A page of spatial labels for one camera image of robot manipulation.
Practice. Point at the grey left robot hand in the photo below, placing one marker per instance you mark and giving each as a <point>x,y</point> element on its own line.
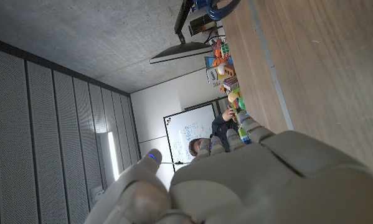
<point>267,186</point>

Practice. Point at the person in dark polo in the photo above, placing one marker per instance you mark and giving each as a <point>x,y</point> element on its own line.
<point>220,127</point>

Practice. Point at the green ball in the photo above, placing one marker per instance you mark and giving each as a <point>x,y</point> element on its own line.
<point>242,103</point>

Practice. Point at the yellow ball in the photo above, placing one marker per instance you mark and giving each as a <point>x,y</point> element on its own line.
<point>233,96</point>

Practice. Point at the wooden block with holes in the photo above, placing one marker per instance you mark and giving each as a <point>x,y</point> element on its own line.
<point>229,70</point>

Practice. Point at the white carton box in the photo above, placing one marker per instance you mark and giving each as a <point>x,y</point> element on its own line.
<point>213,76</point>

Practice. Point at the white ball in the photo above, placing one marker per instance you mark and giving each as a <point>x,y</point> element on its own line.
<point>221,68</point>

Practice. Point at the orange ball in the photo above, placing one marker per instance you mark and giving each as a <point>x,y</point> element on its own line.
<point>218,61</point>

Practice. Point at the colourful puzzle cube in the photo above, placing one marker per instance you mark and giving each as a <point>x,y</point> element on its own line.
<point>225,50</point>

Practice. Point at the black computer monitor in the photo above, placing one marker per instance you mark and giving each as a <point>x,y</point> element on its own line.
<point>181,51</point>

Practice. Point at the whiteboard with black frame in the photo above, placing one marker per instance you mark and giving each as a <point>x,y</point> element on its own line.
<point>189,130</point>

